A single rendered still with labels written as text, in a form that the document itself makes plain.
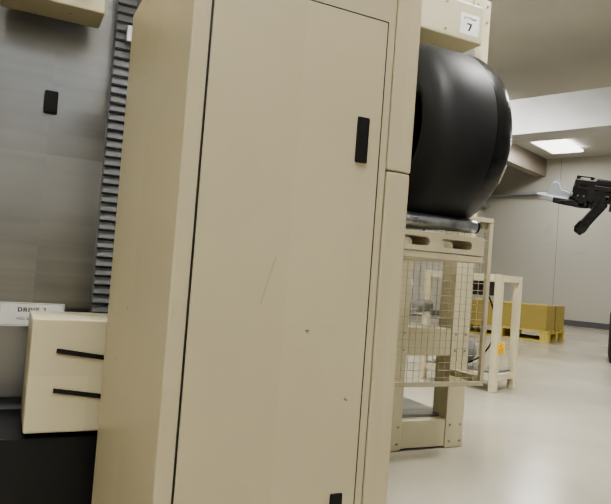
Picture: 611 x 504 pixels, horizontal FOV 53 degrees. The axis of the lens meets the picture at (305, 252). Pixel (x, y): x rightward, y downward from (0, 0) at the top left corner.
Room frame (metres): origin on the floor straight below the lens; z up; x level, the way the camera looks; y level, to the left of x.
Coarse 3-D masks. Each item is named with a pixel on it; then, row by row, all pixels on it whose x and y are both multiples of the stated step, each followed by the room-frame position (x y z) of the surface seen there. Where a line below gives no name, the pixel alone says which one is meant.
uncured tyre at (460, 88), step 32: (448, 64) 1.75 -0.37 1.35; (480, 64) 1.84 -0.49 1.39; (416, 96) 2.20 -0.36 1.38; (448, 96) 1.71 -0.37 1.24; (480, 96) 1.75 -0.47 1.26; (416, 128) 2.25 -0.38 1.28; (448, 128) 1.70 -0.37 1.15; (480, 128) 1.74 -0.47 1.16; (512, 128) 1.84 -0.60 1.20; (416, 160) 1.77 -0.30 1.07; (448, 160) 1.73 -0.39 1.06; (480, 160) 1.76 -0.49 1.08; (416, 192) 1.80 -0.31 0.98; (448, 192) 1.79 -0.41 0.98; (480, 192) 1.83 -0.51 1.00
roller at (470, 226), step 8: (408, 216) 1.79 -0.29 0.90; (416, 216) 1.80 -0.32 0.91; (424, 216) 1.82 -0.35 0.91; (432, 216) 1.83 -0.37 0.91; (440, 216) 1.85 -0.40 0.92; (448, 216) 1.87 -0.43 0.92; (408, 224) 1.80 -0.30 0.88; (416, 224) 1.81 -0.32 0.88; (424, 224) 1.82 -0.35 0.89; (432, 224) 1.83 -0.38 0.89; (440, 224) 1.84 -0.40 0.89; (448, 224) 1.86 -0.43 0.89; (456, 224) 1.87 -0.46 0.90; (464, 224) 1.88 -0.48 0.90; (472, 224) 1.90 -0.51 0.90; (464, 232) 1.91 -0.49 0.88; (472, 232) 1.91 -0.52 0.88
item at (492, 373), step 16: (432, 288) 4.55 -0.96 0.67; (480, 288) 4.32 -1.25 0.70; (496, 288) 4.16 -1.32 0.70; (496, 304) 4.16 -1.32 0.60; (512, 304) 4.39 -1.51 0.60; (496, 320) 4.15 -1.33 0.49; (512, 320) 4.39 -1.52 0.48; (496, 336) 4.15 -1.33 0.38; (512, 336) 4.38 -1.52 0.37; (496, 352) 4.14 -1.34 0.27; (512, 352) 4.38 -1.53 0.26; (432, 368) 4.47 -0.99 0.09; (496, 368) 4.15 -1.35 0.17; (512, 368) 4.37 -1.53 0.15; (496, 384) 4.16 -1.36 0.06; (512, 384) 4.37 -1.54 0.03
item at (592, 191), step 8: (584, 176) 1.78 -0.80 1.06; (576, 184) 1.74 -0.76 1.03; (584, 184) 1.74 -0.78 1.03; (592, 184) 1.72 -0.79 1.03; (600, 184) 1.74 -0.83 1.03; (608, 184) 1.73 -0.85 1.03; (576, 192) 1.75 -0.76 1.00; (584, 192) 1.74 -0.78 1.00; (592, 192) 1.73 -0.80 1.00; (600, 192) 1.74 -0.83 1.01; (608, 192) 1.73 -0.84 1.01; (576, 200) 1.75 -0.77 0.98; (584, 200) 1.74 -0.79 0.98; (592, 200) 1.75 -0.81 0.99; (600, 200) 1.74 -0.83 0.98; (608, 200) 1.73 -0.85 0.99; (584, 208) 1.75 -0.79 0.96
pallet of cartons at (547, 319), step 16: (480, 304) 8.95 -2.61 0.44; (528, 304) 8.55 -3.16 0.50; (544, 304) 9.18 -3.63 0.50; (480, 320) 8.94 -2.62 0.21; (528, 320) 8.54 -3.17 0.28; (544, 320) 8.41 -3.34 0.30; (560, 320) 8.94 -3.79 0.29; (528, 336) 8.97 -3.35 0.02; (544, 336) 8.40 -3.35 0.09; (560, 336) 9.02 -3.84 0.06
